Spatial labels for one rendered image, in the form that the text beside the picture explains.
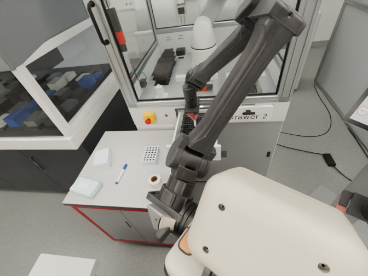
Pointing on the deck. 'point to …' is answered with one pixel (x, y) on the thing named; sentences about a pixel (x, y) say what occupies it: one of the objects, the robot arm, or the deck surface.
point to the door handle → (96, 22)
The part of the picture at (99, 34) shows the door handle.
